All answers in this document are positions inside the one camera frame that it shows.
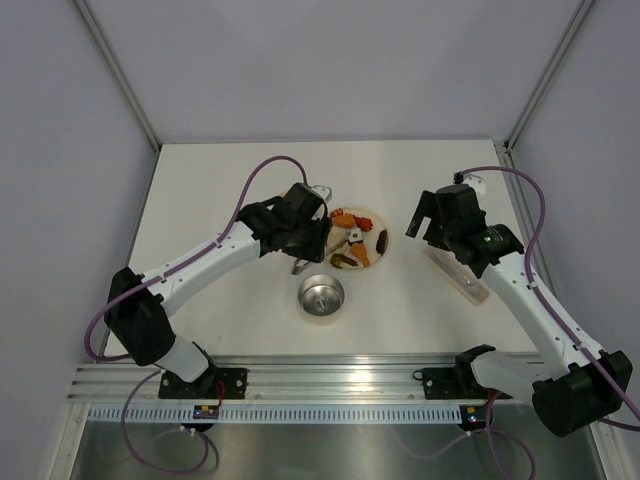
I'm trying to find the aluminium mounting rail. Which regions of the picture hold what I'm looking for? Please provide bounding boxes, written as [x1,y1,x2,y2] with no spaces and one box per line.
[74,352,531,401]

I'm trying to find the cream round plate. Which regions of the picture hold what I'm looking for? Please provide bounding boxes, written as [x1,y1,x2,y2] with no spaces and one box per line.
[324,206,390,272]

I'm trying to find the purple cable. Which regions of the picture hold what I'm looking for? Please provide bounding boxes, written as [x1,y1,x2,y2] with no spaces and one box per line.
[83,155,311,474]
[389,166,640,480]

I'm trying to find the aluminium frame post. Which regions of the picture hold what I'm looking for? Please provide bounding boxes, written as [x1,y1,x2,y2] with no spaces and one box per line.
[503,0,601,151]
[70,0,162,155]

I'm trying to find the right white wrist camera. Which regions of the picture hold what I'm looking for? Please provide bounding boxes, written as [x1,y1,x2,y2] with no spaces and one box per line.
[453,172,487,199]

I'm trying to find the white steamed bun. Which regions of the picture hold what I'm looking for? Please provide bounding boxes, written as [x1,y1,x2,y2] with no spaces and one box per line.
[327,227,350,248]

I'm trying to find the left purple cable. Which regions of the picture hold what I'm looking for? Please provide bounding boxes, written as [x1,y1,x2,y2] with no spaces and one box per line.
[83,155,311,474]

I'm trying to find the steel lunch box bowl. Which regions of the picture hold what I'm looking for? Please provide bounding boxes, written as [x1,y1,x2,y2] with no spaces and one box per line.
[297,274,346,326]

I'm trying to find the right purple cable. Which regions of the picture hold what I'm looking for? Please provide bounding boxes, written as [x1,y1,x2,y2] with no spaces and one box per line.
[389,166,640,480]

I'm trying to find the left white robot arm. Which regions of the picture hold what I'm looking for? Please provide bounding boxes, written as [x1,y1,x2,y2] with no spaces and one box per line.
[105,183,332,398]

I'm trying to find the sushi roll piece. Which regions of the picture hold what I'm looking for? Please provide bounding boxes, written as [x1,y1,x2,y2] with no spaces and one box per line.
[347,228,364,245]

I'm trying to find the orange fried shrimp lower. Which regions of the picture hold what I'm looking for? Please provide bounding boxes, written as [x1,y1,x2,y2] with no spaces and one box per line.
[350,242,371,268]

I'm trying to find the white slotted cable duct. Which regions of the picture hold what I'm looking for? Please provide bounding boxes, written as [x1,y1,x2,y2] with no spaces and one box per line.
[88,404,462,425]

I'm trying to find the red lobster piece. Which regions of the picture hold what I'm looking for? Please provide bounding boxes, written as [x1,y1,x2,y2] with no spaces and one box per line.
[353,215,373,232]

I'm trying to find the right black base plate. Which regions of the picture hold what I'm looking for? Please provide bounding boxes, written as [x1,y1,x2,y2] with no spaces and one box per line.
[412,367,495,401]

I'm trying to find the left aluminium frame post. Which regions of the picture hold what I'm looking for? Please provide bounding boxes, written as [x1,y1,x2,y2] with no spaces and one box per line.
[70,0,162,155]

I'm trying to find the clear cutlery case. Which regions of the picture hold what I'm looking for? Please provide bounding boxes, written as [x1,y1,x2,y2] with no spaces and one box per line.
[423,246,490,306]

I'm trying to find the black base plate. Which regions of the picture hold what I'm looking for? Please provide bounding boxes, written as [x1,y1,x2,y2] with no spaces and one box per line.
[158,367,248,400]
[412,367,495,401]

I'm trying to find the dark sea cucumber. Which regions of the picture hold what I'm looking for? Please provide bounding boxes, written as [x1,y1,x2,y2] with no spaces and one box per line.
[376,229,389,255]

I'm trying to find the right aluminium frame post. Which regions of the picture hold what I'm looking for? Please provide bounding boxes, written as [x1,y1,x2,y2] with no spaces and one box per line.
[503,0,601,151]

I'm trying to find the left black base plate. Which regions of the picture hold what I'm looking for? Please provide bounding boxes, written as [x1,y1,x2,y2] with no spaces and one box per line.
[158,367,248,400]

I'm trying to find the orange fried piece upper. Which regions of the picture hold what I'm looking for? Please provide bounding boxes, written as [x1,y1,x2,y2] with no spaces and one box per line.
[332,213,357,229]

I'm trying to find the metal tongs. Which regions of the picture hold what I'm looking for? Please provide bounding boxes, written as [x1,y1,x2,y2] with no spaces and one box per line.
[290,230,361,276]

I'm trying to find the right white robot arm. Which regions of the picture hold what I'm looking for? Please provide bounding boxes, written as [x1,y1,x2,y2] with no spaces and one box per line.
[406,184,633,437]

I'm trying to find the metal spoon in case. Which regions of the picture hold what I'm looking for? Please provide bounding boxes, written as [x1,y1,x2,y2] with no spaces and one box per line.
[435,256,481,295]

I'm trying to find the dark brown shrimp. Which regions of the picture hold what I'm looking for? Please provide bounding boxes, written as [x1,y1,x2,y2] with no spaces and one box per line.
[330,254,359,269]

